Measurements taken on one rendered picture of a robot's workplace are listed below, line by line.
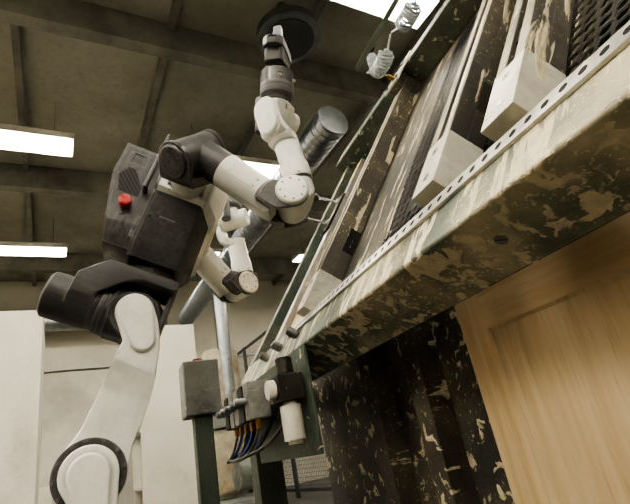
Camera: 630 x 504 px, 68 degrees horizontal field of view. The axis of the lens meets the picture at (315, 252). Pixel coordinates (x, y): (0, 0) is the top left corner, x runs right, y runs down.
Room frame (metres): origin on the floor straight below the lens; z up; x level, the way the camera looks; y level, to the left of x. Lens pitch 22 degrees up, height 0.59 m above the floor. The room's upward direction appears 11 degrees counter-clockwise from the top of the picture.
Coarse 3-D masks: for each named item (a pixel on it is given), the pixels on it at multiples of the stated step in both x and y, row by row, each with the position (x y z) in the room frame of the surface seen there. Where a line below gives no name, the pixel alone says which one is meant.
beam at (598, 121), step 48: (624, 48) 0.35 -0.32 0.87; (576, 96) 0.40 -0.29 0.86; (624, 96) 0.34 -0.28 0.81; (528, 144) 0.45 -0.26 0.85; (576, 144) 0.39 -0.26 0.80; (624, 144) 0.38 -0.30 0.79; (480, 192) 0.52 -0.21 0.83; (528, 192) 0.46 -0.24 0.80; (576, 192) 0.44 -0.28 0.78; (624, 192) 0.43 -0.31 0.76; (432, 240) 0.60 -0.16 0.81; (480, 240) 0.56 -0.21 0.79; (528, 240) 0.53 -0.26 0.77; (384, 288) 0.74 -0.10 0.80; (432, 288) 0.69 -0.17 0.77; (480, 288) 0.66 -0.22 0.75; (336, 336) 0.97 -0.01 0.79; (384, 336) 0.90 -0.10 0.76
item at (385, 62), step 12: (396, 0) 1.18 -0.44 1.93; (408, 12) 1.20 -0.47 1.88; (420, 12) 1.17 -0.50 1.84; (384, 24) 1.27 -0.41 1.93; (396, 24) 1.21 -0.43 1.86; (408, 24) 1.20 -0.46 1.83; (360, 60) 1.43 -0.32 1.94; (384, 60) 1.38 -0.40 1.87; (372, 72) 1.39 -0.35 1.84; (384, 72) 1.38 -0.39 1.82
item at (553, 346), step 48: (576, 240) 0.68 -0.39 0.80; (624, 240) 0.62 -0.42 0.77; (528, 288) 0.78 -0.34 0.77; (576, 288) 0.70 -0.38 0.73; (624, 288) 0.64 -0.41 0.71; (480, 336) 0.91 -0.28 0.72; (528, 336) 0.81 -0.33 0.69; (576, 336) 0.73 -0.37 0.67; (624, 336) 0.67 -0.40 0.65; (480, 384) 0.95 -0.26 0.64; (528, 384) 0.85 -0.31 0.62; (576, 384) 0.76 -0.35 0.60; (624, 384) 0.70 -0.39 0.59; (528, 432) 0.88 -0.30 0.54; (576, 432) 0.79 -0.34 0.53; (624, 432) 0.72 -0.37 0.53; (528, 480) 0.91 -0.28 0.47; (576, 480) 0.82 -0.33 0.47; (624, 480) 0.75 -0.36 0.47
